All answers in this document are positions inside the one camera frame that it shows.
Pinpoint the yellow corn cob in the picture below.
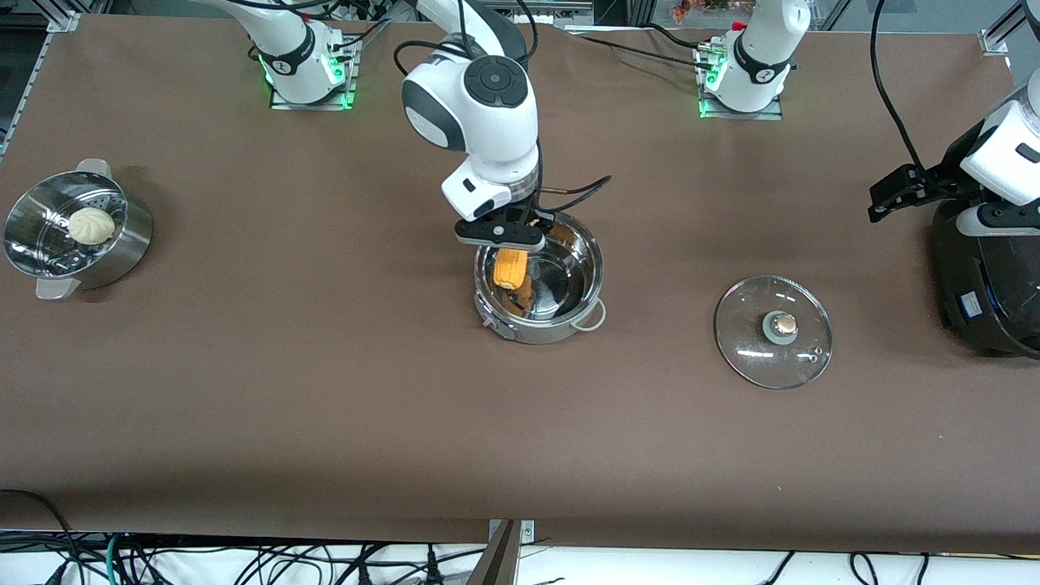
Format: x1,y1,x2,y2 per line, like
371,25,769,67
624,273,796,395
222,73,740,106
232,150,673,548
493,248,531,291

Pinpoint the glass pot lid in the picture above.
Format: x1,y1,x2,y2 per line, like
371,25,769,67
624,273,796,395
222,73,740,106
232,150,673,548
713,275,834,391

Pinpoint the steel steamer pot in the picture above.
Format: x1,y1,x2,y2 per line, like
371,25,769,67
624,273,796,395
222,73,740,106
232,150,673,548
2,158,154,300

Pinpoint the black round appliance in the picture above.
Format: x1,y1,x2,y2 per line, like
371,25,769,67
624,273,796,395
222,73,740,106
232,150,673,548
930,199,1040,358

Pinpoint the grey metal box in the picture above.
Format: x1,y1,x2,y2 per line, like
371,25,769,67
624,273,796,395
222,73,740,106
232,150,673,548
520,0,596,25

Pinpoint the orange decoration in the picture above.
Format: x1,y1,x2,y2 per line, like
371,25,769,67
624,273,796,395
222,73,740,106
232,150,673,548
670,0,736,24

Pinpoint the white steamed bun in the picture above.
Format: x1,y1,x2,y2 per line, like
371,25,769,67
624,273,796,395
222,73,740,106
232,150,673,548
67,206,116,245

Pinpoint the steel pot with grey handles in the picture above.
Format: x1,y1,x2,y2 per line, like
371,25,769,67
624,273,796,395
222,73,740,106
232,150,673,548
474,207,608,345

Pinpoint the aluminium frame rail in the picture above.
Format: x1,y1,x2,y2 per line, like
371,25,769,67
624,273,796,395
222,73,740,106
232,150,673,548
0,37,51,159
991,0,1040,50

